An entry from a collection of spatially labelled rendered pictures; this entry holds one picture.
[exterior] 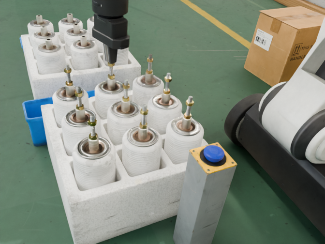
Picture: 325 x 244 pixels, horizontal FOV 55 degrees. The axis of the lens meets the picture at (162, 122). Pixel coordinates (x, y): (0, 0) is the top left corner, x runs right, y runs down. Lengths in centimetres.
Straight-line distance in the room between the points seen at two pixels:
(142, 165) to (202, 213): 18
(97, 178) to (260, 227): 48
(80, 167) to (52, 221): 25
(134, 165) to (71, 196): 16
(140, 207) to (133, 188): 8
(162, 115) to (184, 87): 62
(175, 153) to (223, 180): 20
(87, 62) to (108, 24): 38
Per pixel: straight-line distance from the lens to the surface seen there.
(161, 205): 84
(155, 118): 86
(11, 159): 111
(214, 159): 61
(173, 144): 78
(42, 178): 102
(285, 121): 75
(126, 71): 120
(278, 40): 156
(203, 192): 64
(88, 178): 72
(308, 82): 75
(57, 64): 115
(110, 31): 81
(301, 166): 91
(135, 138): 74
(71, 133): 79
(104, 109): 92
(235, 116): 107
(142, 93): 94
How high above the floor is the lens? 73
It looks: 37 degrees down
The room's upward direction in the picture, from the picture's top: 6 degrees clockwise
